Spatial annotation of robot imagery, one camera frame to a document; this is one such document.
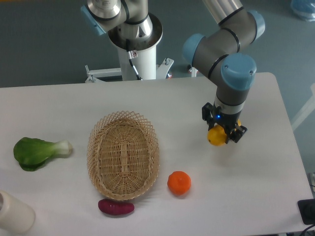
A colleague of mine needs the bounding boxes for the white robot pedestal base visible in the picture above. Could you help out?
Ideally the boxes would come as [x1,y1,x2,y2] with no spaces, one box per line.
[85,12,198,84]

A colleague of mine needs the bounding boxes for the green bok choy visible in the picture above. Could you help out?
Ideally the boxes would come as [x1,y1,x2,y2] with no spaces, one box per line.
[13,137,72,172]

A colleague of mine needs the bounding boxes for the white cylindrical bottle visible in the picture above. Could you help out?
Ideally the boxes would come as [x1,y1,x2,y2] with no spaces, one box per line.
[0,190,35,234]

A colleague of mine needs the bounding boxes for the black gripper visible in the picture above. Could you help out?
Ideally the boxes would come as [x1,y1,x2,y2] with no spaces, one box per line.
[202,102,248,144]

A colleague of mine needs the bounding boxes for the white table leg frame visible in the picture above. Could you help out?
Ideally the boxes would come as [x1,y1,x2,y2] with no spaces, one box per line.
[290,84,315,131]

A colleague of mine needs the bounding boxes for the woven wicker basket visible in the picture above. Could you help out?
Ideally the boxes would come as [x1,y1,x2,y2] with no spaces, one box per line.
[87,111,159,201]

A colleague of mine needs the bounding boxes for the yellow mango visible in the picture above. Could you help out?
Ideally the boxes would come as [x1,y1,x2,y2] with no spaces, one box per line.
[207,122,231,147]

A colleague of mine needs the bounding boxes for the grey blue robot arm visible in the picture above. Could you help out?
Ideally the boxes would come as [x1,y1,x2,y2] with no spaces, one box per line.
[81,0,265,143]

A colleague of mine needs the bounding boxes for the purple sweet potato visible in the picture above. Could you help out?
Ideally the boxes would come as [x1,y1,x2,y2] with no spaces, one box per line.
[98,199,135,216]

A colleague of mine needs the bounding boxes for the orange tangerine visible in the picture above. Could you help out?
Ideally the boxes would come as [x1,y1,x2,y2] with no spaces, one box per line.
[167,171,191,196]

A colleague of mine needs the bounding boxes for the black device with cable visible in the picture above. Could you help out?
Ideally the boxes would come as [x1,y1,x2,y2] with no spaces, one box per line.
[297,199,315,236]

